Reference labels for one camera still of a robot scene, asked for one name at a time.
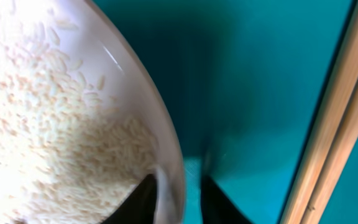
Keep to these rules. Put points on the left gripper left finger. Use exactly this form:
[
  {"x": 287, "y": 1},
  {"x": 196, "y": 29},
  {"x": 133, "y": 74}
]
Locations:
[{"x": 139, "y": 206}]

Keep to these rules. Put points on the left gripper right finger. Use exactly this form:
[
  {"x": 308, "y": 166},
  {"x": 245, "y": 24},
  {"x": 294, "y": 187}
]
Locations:
[{"x": 216, "y": 208}]

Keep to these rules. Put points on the pile of rice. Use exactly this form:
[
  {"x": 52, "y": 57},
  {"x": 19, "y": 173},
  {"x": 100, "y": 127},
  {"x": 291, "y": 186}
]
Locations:
[{"x": 63, "y": 158}]

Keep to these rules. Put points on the large pink plate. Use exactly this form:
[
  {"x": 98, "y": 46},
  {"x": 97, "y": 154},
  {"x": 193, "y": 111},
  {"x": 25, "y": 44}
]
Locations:
[{"x": 86, "y": 34}]

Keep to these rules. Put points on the teal serving tray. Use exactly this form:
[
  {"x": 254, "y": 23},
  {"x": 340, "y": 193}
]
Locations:
[{"x": 243, "y": 79}]

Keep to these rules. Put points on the wooden chopstick right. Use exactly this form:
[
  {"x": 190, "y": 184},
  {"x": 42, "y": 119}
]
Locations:
[{"x": 335, "y": 197}]

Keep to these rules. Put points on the wooden chopstick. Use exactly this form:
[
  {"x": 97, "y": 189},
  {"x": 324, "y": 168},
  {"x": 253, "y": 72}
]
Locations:
[
  {"x": 332, "y": 139},
  {"x": 335, "y": 197}
]

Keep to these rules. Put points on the wooden chopstick left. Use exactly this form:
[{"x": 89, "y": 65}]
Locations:
[{"x": 332, "y": 139}]

